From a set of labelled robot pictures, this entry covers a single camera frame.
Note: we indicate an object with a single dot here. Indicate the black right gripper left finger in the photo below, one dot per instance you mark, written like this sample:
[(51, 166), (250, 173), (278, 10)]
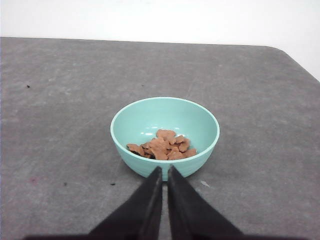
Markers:
[(139, 217)]

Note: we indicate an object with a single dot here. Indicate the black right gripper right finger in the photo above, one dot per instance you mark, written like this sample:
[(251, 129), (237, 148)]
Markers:
[(191, 217)]

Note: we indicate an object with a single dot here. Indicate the brown beef cube pile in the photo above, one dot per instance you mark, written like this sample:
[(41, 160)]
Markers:
[(167, 145)]

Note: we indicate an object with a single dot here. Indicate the mint green bowl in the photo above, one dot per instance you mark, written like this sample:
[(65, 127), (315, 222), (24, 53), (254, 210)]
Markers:
[(138, 122)]

